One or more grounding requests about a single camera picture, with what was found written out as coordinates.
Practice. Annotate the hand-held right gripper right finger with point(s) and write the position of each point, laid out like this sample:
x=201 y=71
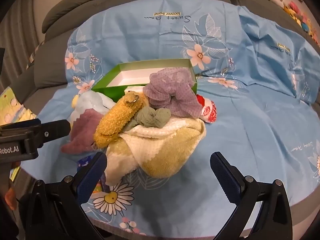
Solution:
x=225 y=177

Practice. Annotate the purple waffle cloth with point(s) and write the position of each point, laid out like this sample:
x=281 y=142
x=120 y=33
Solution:
x=172 y=92

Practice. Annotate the red and white sock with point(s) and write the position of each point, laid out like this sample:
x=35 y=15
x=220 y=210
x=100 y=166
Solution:
x=207 y=110

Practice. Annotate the blue floral bed sheet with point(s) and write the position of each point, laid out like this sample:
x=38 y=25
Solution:
x=250 y=130

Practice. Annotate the mauve fluffy cloth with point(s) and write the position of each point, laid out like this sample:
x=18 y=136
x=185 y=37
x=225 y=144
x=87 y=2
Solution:
x=82 y=130

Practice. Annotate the grey sofa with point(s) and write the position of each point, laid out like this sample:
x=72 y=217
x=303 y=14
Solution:
x=75 y=7

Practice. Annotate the yellow and white towel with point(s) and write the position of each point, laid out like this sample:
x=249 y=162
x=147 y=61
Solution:
x=170 y=152

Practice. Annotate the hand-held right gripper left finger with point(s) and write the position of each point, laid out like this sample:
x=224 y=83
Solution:
x=92 y=177

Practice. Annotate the yellow patterned blanket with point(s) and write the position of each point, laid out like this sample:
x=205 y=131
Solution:
x=15 y=115

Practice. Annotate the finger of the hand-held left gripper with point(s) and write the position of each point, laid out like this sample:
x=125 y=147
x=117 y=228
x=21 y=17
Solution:
x=55 y=130

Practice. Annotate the green scrunchie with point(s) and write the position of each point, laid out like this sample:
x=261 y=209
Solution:
x=152 y=117

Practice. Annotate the person's left hand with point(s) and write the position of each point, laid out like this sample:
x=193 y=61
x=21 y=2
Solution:
x=11 y=197

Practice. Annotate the green cardboard box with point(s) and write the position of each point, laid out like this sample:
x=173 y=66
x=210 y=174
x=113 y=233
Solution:
x=110 y=85

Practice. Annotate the mustard plush toy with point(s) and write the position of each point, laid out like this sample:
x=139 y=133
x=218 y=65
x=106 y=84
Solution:
x=115 y=122

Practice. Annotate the grey curtain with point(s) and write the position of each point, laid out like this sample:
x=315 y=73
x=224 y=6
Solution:
x=17 y=42

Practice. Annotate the pile of colourful plush toys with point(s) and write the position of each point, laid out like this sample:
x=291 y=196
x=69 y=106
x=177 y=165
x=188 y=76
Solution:
x=297 y=15

